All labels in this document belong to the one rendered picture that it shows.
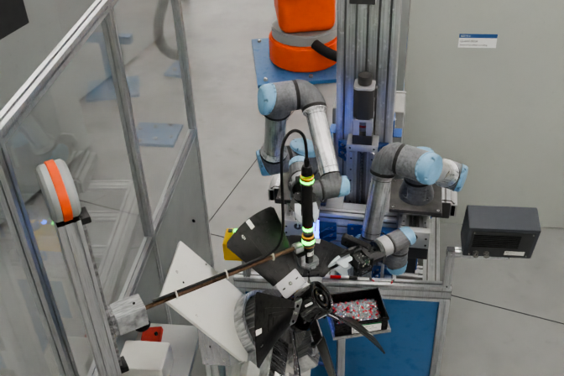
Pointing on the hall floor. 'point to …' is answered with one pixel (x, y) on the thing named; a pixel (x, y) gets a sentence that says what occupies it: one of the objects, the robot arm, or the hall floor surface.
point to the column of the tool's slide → (88, 295)
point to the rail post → (439, 338)
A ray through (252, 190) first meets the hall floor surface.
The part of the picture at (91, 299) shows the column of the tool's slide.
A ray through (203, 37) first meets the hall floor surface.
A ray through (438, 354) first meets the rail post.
